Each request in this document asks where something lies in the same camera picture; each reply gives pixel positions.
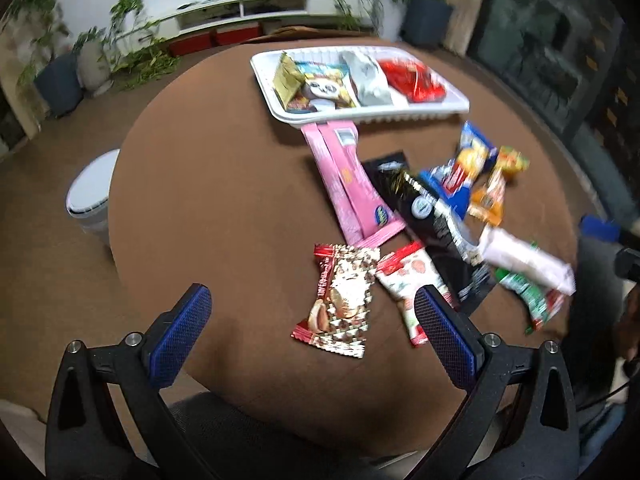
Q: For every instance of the strawberry white snack packet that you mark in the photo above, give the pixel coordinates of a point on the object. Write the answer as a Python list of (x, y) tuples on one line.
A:
[(402, 273)]

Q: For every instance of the white plant pot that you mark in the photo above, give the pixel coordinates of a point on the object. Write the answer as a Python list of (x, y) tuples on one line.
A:
[(93, 69)]

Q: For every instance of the white round stool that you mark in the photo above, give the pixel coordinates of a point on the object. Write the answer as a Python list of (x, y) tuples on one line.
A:
[(87, 197)]

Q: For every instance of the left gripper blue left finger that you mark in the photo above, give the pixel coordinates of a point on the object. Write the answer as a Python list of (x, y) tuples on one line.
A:
[(173, 334)]

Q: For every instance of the white plastic tray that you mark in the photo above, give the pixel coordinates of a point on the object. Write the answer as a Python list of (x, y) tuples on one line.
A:
[(264, 66)]

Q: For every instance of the gold snack packet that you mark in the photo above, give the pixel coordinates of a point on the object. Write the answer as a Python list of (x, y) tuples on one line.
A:
[(287, 80)]

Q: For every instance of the red white chocolate snack packet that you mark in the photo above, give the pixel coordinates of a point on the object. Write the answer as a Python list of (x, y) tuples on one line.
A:
[(338, 320)]

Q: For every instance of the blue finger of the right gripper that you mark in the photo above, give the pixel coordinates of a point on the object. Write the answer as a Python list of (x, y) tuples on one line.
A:
[(605, 231)]

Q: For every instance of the red storage box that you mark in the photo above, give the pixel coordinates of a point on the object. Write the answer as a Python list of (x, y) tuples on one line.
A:
[(237, 34), (190, 44)]

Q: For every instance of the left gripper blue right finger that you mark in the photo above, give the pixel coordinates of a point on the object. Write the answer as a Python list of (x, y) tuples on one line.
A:
[(455, 342)]

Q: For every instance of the white tv console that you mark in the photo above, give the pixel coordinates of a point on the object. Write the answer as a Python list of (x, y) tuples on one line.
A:
[(209, 14)]

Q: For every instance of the orange small snack packet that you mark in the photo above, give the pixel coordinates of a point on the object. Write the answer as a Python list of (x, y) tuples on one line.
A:
[(486, 203)]

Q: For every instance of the pink long snack packet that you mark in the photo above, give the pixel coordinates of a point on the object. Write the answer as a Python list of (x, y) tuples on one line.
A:
[(364, 218)]

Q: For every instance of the blue panda snack packet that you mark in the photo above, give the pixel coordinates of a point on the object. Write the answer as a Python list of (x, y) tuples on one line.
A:
[(325, 87)]

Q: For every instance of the dark blue plant pot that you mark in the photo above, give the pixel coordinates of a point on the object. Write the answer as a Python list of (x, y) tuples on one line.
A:
[(426, 23), (59, 86)]

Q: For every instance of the green red snack packet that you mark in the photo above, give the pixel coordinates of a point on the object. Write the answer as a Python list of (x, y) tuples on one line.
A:
[(542, 303)]

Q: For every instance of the black snack packet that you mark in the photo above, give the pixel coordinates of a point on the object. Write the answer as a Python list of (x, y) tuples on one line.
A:
[(447, 240)]

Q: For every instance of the blue yellow snack packet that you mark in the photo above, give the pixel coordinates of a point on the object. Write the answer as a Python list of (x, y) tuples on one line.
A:
[(453, 181)]

